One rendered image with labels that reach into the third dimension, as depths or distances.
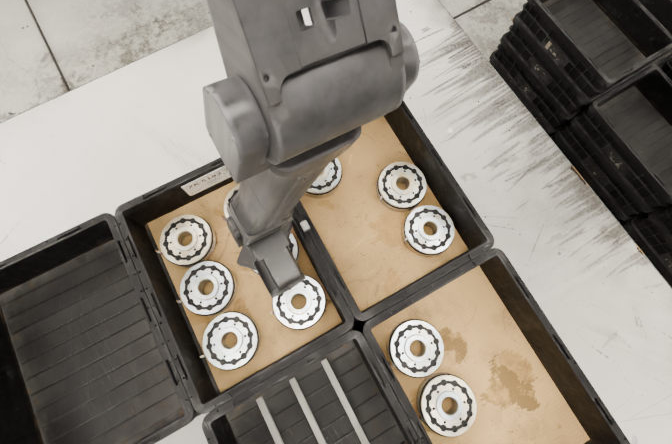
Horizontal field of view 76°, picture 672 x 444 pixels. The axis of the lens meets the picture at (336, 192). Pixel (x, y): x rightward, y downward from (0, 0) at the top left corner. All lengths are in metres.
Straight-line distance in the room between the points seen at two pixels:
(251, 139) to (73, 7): 2.35
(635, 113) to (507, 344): 1.14
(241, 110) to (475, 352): 0.79
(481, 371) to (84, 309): 0.78
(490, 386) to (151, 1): 2.14
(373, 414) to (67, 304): 0.63
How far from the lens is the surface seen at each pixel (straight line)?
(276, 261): 0.61
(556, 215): 1.19
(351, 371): 0.88
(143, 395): 0.95
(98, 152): 1.23
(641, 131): 1.85
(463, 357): 0.92
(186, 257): 0.90
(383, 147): 0.97
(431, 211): 0.91
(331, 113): 0.21
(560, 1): 1.84
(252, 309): 0.89
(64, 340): 1.01
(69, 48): 2.40
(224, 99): 0.20
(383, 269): 0.89
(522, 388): 0.96
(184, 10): 2.33
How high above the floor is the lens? 1.71
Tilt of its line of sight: 72 degrees down
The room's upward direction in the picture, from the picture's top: 6 degrees clockwise
